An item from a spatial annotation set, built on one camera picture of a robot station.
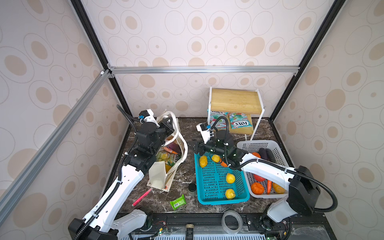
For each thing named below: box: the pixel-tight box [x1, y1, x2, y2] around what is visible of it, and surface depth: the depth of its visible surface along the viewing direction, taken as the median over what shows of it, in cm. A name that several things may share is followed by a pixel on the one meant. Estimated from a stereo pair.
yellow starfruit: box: [199, 155, 208, 168], surface depth 93 cm
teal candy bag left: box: [210, 111, 230, 130], surface depth 99 cm
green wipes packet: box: [169, 194, 187, 211], surface depth 81 cm
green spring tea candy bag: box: [156, 150, 181, 173], surface depth 87 cm
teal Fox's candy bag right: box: [229, 112, 253, 129], surface depth 96 cm
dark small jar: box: [188, 183, 197, 192], surface depth 77 cm
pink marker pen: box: [131, 188, 153, 207], surface depth 83 cm
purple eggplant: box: [259, 147, 277, 163], surface depth 94 cm
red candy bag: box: [163, 147, 179, 155], surface depth 89 cm
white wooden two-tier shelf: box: [207, 86, 265, 140], surface depth 85 cm
